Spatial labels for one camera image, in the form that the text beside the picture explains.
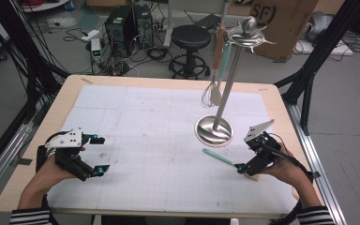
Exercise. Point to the black flat device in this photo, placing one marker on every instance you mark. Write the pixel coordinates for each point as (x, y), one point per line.
(207, 21)

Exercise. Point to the white flat board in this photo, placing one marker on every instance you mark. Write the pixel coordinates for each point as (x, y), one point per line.
(325, 48)

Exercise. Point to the grey tape piece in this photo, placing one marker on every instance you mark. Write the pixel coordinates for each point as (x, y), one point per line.
(316, 174)
(24, 161)

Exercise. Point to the person's right hand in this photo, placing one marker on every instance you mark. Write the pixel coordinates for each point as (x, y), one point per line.
(289, 172)

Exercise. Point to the aluminium rail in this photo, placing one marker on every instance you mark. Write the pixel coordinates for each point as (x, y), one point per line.
(325, 193)
(3, 162)

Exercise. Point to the steel utensil stand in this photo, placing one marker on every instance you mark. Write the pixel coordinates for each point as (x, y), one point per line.
(228, 90)

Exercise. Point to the black metal frame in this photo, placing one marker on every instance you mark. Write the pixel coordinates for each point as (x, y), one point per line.
(318, 53)
(28, 53)

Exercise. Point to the black computer tower green label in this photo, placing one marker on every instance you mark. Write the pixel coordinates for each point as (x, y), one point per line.
(118, 34)

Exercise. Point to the white grid mat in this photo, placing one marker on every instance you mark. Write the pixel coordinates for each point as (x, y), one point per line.
(156, 193)

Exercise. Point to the white round table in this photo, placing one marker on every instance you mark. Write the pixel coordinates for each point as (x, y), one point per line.
(43, 5)

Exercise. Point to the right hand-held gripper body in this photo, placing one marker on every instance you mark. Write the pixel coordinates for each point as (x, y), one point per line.
(264, 151)

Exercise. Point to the white power strip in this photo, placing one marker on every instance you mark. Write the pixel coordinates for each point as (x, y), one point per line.
(90, 35)

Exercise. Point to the black round stool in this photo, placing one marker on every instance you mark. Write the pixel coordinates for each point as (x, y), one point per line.
(190, 36)

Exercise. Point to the white device with green display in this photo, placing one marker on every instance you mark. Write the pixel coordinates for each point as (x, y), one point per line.
(96, 50)

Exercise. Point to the person's left hand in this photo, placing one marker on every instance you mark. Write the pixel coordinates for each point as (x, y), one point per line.
(43, 178)

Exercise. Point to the large cardboard box round logo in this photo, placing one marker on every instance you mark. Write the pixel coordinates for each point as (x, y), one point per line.
(290, 28)

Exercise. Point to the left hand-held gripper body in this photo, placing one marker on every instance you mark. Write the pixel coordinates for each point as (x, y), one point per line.
(70, 157)

